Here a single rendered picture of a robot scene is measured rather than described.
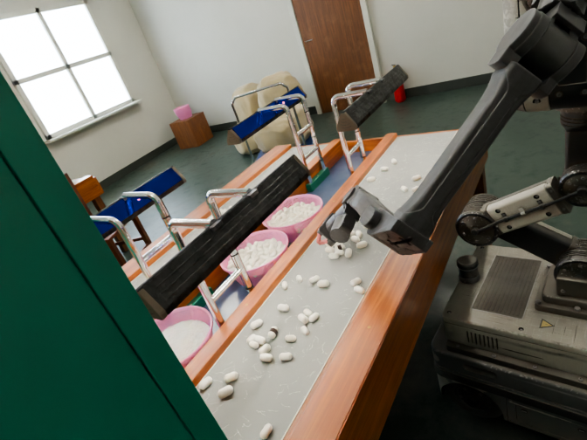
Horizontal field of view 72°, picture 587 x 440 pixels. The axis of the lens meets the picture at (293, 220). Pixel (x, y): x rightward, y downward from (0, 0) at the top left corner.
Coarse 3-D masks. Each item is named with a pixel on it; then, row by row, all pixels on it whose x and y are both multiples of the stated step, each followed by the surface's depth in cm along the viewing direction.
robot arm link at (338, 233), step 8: (352, 192) 113; (344, 200) 115; (352, 208) 116; (344, 216) 114; (352, 216) 114; (336, 224) 113; (344, 224) 111; (352, 224) 113; (336, 232) 113; (344, 232) 112; (336, 240) 115; (344, 240) 114
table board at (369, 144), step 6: (432, 132) 203; (438, 132) 201; (372, 138) 222; (378, 138) 219; (324, 144) 239; (348, 144) 230; (354, 144) 228; (366, 144) 224; (372, 144) 222; (366, 150) 226
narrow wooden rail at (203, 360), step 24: (384, 144) 202; (360, 168) 184; (336, 192) 171; (312, 240) 146; (288, 264) 135; (264, 288) 127; (240, 312) 120; (216, 336) 114; (192, 360) 108; (216, 360) 108
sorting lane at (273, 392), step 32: (384, 160) 191; (416, 160) 180; (384, 192) 163; (320, 256) 137; (352, 256) 131; (384, 256) 126; (288, 288) 127; (320, 288) 122; (352, 288) 118; (288, 320) 114; (320, 320) 110; (224, 352) 111; (256, 352) 107; (288, 352) 103; (320, 352) 100; (224, 384) 101; (256, 384) 98; (288, 384) 95; (224, 416) 92; (256, 416) 90; (288, 416) 87
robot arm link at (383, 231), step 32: (512, 32) 65; (544, 32) 61; (512, 64) 63; (576, 64) 62; (512, 96) 64; (544, 96) 65; (480, 128) 65; (448, 160) 66; (416, 192) 70; (448, 192) 67; (384, 224) 72; (416, 224) 68
